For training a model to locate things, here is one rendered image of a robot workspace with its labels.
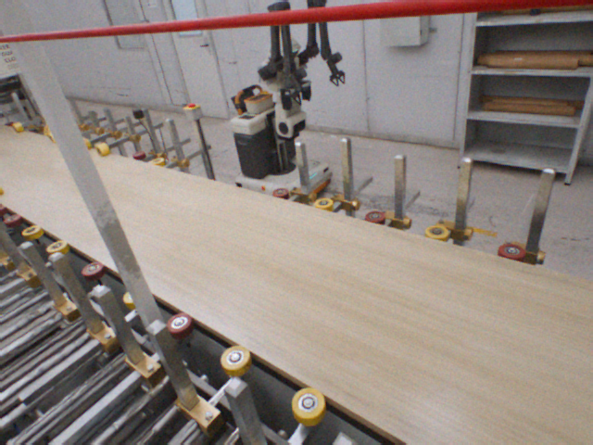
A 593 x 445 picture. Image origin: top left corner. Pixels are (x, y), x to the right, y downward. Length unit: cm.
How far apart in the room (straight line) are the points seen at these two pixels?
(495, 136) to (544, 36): 92
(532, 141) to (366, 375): 351
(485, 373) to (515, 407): 9
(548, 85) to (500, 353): 323
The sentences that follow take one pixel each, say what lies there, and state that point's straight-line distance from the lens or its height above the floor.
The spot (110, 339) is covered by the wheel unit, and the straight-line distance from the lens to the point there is 147.
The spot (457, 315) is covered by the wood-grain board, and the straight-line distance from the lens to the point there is 123.
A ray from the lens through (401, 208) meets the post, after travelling 170.
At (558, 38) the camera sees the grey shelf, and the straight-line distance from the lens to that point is 406.
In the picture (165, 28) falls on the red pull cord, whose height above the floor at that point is 175.
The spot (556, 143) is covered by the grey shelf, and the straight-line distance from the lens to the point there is 428.
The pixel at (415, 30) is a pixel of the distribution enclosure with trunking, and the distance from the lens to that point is 411.
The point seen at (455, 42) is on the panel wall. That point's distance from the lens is 425.
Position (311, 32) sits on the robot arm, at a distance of 326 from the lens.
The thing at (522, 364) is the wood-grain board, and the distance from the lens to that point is 115.
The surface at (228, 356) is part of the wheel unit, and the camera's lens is 117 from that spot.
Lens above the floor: 177
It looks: 32 degrees down
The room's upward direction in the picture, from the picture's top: 9 degrees counter-clockwise
